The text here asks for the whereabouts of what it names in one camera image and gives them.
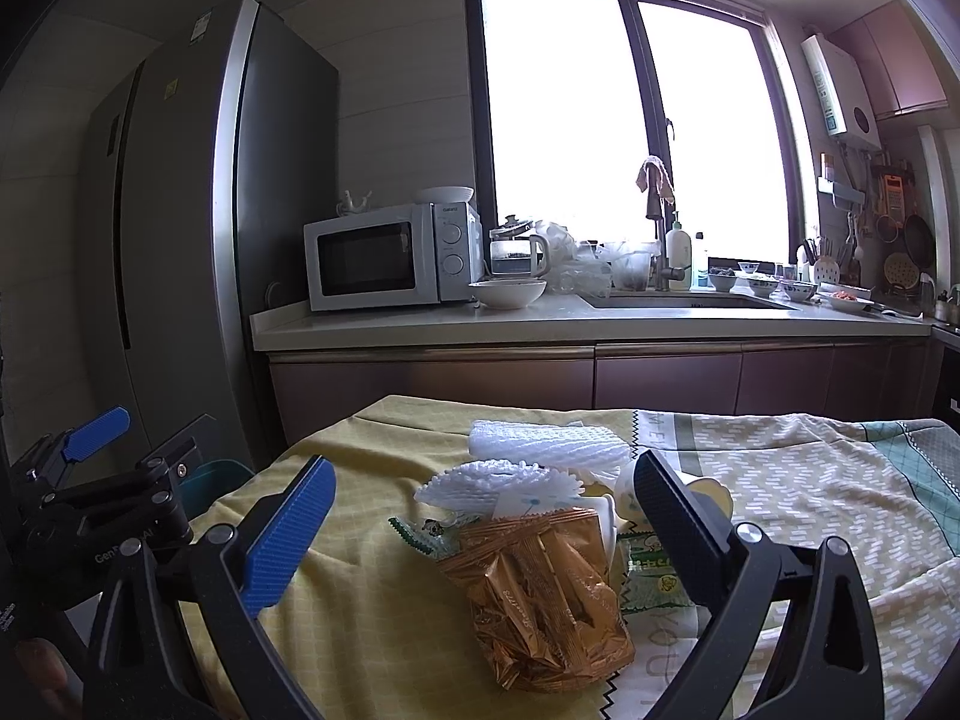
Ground green snack wrapper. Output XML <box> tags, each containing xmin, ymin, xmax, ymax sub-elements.
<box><xmin>389</xmin><ymin>517</ymin><xmax>466</xmax><ymax>561</ymax></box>
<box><xmin>619</xmin><ymin>532</ymin><xmax>693</xmax><ymax>614</ymax></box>

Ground gold foil snack bag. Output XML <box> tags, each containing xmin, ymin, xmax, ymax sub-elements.
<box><xmin>439</xmin><ymin>507</ymin><xmax>635</xmax><ymax>692</ymax></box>

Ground white foam fruit net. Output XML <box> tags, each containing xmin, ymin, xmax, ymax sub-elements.
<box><xmin>467</xmin><ymin>419</ymin><xmax>631</xmax><ymax>486</ymax></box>

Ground teal plastic trash bin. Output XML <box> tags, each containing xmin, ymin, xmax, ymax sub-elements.
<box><xmin>179</xmin><ymin>458</ymin><xmax>256</xmax><ymax>520</ymax></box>

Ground brown kitchen base cabinets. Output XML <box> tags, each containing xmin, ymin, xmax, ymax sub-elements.
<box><xmin>270</xmin><ymin>338</ymin><xmax>942</xmax><ymax>440</ymax></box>

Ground kitchen faucet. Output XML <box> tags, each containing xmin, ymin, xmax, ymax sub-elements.
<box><xmin>636</xmin><ymin>156</ymin><xmax>685</xmax><ymax>293</ymax></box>

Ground large kitchen window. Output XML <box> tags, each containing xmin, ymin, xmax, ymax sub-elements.
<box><xmin>466</xmin><ymin>0</ymin><xmax>804</xmax><ymax>263</ymax></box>

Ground yellow patterned tablecloth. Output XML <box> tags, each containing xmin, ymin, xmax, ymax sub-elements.
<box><xmin>194</xmin><ymin>395</ymin><xmax>958</xmax><ymax>718</ymax></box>

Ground silver double-door refrigerator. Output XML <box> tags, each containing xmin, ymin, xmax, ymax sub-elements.
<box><xmin>76</xmin><ymin>0</ymin><xmax>340</xmax><ymax>468</ymax></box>

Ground white microwave oven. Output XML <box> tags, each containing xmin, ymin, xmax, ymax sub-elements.
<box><xmin>302</xmin><ymin>202</ymin><xmax>483</xmax><ymax>312</ymax></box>

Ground white ceramic bowl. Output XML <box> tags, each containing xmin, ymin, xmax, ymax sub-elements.
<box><xmin>469</xmin><ymin>278</ymin><xmax>547</xmax><ymax>310</ymax></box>

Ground white soap dispenser bottle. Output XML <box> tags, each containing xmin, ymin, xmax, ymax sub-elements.
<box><xmin>665</xmin><ymin>216</ymin><xmax>692</xmax><ymax>291</ymax></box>

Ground glass electric kettle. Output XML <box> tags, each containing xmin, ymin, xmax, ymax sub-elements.
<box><xmin>490</xmin><ymin>215</ymin><xmax>550</xmax><ymax>278</ymax></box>

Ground white water heater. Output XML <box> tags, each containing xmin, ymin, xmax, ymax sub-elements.
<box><xmin>800</xmin><ymin>34</ymin><xmax>882</xmax><ymax>153</ymax></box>

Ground pink upper cabinet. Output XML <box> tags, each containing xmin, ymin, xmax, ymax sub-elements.
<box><xmin>827</xmin><ymin>0</ymin><xmax>949</xmax><ymax>121</ymax></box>

